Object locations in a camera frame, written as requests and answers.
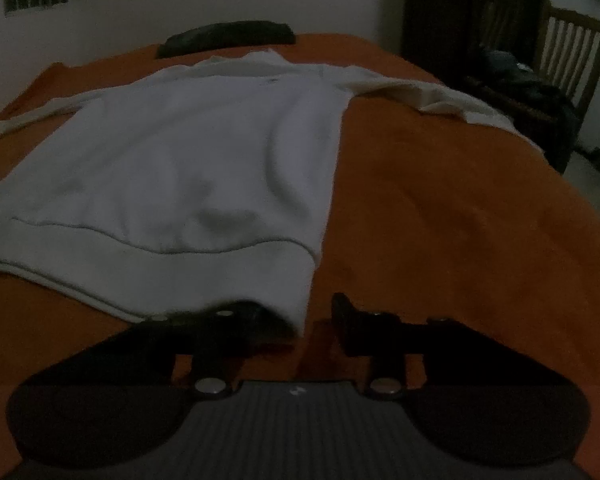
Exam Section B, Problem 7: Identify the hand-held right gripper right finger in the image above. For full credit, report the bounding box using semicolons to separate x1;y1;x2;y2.
331;292;556;402

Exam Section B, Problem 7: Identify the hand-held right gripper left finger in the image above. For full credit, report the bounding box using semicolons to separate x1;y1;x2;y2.
55;302;295;402

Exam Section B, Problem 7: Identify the white sweatshirt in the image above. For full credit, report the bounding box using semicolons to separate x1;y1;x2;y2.
0;47;546;333

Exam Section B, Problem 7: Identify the dark clothes pile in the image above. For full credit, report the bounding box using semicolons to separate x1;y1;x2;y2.
462;47;583;173

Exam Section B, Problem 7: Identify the orange bed blanket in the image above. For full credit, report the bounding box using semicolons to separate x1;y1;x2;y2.
0;32;600;480

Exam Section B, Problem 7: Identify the dark wooden wardrobe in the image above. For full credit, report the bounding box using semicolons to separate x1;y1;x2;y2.
402;0;553;86

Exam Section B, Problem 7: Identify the wooden slatted chair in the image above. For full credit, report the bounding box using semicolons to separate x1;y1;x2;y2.
532;5;600;121

